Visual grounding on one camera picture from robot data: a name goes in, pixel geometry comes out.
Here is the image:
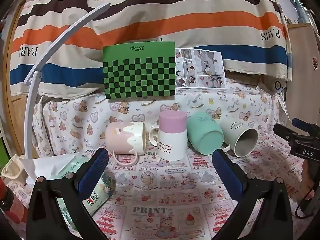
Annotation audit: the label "white cup with pink base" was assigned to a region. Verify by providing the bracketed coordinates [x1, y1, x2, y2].
[149, 111, 188, 161]

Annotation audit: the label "black cable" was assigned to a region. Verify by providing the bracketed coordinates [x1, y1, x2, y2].
[294, 191, 316, 219]

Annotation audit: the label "bear print cloth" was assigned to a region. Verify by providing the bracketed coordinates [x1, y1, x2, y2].
[32, 76, 288, 159]

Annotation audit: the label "comic print sheet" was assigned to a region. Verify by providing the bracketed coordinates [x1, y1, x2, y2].
[174, 47, 227, 89]

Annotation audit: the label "green wet wipes packet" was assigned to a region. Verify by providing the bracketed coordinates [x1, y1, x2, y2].
[32, 154, 116, 227]

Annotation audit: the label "person's right hand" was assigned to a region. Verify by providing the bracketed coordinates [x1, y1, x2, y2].
[301, 159, 316, 206]

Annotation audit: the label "white round device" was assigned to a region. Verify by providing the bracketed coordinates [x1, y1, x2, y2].
[259, 77, 286, 94]

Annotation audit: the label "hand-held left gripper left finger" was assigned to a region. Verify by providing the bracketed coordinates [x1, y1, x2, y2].
[28, 147, 110, 240]

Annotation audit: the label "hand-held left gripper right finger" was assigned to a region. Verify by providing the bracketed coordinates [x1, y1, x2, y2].
[212, 149, 293, 240]

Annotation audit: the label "teal cup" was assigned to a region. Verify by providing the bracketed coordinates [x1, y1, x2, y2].
[187, 112, 224, 155]

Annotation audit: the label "striped cloth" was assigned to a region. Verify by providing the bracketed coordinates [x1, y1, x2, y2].
[9, 0, 292, 97]

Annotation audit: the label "pale green cup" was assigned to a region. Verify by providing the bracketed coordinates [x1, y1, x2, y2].
[221, 119, 258, 157]

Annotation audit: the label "pink printed tablecloth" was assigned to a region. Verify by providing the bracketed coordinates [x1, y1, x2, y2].
[6, 130, 313, 240]

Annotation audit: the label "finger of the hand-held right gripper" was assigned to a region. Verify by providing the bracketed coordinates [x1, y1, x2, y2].
[273, 123, 298, 143]
[292, 118, 316, 131]

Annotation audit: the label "pink cup with white drip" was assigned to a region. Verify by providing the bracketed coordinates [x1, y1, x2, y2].
[105, 121, 147, 166]

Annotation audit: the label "beige plastic holder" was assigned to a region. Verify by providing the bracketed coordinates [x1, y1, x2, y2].
[1, 154, 28, 185]

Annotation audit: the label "red bottle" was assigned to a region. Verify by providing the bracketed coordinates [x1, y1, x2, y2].
[0, 177, 22, 224]

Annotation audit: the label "blue pens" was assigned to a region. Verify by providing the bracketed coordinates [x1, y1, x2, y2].
[289, 0, 312, 24]

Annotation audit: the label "green checkered board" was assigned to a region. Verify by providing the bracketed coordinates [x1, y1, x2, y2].
[103, 41, 177, 100]

